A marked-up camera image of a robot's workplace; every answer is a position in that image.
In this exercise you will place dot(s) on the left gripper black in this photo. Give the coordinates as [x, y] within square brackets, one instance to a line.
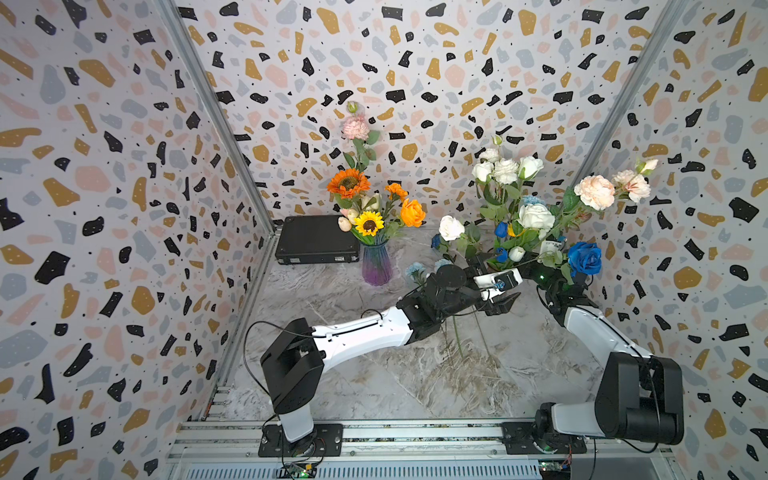
[499, 308]

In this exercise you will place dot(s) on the black rectangular case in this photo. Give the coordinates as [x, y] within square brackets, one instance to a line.
[315, 239]

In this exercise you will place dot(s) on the blue rose bouquet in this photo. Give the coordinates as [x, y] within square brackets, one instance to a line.
[584, 258]

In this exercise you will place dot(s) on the white flower bouquet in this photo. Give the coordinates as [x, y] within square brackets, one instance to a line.
[499, 183]

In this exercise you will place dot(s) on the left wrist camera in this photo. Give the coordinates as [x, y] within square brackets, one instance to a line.
[502, 281]

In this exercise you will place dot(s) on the light blue carnation right bouquet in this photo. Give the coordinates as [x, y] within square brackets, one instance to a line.
[529, 200]

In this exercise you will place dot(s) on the purple ribbed glass vase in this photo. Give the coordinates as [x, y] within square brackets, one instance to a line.
[376, 264]

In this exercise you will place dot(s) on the yellow sunflower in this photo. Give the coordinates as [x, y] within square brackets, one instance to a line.
[369, 223]

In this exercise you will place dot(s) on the pink carnation stem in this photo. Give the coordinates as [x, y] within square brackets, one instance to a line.
[357, 131]

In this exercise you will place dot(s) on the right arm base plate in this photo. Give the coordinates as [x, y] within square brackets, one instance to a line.
[525, 438]

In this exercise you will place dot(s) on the large orange gerbera flower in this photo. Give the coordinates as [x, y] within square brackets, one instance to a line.
[349, 184]

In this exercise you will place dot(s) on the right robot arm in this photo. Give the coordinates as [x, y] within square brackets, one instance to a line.
[640, 395]

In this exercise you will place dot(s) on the white tulip bud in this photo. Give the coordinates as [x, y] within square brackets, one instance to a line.
[516, 254]

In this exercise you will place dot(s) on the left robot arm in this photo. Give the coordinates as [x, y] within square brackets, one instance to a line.
[295, 362]

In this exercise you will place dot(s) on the orange marigold flower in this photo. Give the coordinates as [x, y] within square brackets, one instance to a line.
[396, 191]

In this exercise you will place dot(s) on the aluminium front rail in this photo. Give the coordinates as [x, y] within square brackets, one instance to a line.
[407, 449]

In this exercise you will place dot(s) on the orange rose flower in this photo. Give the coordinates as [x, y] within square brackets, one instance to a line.
[412, 213]

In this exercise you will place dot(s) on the small blue tulip flower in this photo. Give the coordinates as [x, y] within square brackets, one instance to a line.
[457, 337]

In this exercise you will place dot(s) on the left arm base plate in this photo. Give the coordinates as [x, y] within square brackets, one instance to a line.
[324, 440]

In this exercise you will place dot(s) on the light blue carnation flower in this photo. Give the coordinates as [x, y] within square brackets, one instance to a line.
[442, 262]

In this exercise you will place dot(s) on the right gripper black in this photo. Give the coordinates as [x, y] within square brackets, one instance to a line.
[528, 267]

